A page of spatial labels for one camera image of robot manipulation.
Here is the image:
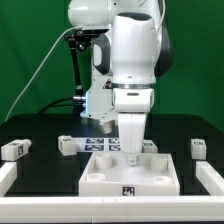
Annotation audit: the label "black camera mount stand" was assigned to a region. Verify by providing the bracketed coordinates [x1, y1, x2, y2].
[64, 30, 91, 115]

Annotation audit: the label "white camera cable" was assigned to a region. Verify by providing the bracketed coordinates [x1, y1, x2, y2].
[4, 25, 84, 122]

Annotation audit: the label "white U-shaped fence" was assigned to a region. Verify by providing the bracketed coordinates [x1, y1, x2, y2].
[0, 162, 224, 223]

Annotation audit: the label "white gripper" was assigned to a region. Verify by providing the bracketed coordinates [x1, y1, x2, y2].
[118, 113, 147, 165]

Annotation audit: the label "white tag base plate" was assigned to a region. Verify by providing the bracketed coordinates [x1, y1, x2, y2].
[73, 137, 120, 152]

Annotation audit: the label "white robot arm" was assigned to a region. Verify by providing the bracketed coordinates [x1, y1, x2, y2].
[68, 0, 173, 165]

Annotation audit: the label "grey fixed camera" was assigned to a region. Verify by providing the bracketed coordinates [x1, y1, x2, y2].
[82, 24, 111, 37]

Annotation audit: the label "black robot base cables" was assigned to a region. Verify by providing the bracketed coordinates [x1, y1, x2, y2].
[37, 96, 76, 115]

